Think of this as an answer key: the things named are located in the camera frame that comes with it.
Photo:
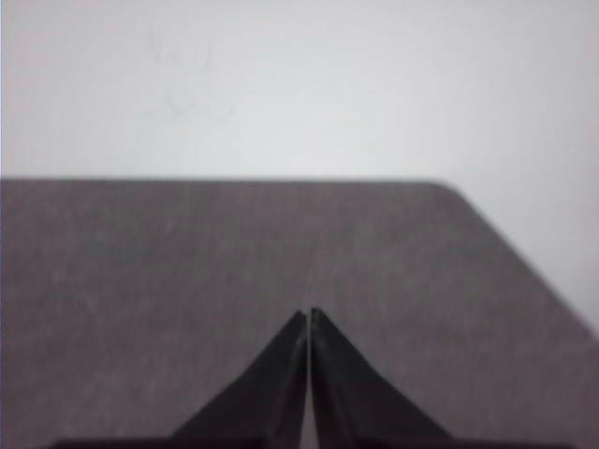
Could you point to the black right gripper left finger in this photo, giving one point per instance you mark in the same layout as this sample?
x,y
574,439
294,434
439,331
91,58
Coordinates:
x,y
264,406

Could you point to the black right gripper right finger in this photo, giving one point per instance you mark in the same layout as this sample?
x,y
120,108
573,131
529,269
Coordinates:
x,y
355,406

